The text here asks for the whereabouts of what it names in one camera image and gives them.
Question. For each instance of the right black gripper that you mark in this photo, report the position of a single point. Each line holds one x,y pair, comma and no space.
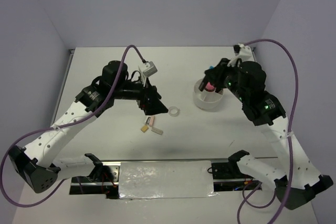
214,74

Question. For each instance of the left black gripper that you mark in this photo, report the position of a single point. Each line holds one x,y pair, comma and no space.
149,101

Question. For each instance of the blue black highlighter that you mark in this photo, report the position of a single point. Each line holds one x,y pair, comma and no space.
203,83

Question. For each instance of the pink glue bottle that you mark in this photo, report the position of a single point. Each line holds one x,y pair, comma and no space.
209,87

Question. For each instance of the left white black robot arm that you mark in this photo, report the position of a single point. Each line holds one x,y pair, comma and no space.
36,162

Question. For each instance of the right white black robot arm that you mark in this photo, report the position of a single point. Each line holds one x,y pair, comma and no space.
246,81

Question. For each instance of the pink eraser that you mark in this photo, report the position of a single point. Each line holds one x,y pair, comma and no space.
151,120

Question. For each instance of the white round divided container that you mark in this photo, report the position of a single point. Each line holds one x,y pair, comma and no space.
206,100

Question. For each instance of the white small eraser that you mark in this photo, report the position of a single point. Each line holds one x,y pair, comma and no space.
147,120

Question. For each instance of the clear tape roll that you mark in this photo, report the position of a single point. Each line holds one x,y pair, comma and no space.
173,111

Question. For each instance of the grey rectangular eraser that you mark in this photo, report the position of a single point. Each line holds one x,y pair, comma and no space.
156,130

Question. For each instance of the tan square eraser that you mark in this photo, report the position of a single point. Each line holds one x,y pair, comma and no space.
144,128

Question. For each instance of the silver foil sheet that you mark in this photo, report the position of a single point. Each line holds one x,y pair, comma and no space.
160,180

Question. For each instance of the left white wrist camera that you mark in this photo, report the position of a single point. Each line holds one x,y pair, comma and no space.
146,70

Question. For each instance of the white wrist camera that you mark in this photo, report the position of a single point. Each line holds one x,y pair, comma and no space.
242,52
146,70

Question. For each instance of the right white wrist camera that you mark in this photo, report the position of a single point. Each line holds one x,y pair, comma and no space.
242,52

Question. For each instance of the black mounting rail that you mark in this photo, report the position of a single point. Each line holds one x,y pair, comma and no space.
224,179

